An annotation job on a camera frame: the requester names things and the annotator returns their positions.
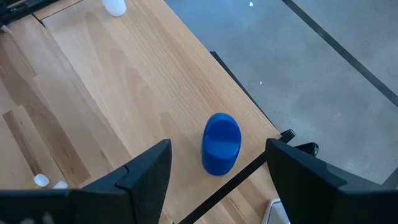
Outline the black aluminium rig frame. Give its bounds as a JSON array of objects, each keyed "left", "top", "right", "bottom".
[{"left": 0, "top": 0, "right": 60, "bottom": 27}]

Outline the blue lid jar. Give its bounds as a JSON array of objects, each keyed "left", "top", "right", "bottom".
[{"left": 201, "top": 112, "right": 243, "bottom": 177}]

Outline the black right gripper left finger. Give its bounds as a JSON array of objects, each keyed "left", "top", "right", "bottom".
[{"left": 0, "top": 138, "right": 173, "bottom": 224}]

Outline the white plastic bottle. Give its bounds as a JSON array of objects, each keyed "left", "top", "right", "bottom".
[{"left": 101, "top": 0, "right": 127, "bottom": 17}]

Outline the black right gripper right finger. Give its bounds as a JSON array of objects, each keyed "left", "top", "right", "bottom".
[{"left": 266, "top": 138, "right": 398, "bottom": 224}]

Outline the large orange pill bottle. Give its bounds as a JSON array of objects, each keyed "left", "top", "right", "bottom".
[{"left": 26, "top": 173, "right": 50, "bottom": 190}]

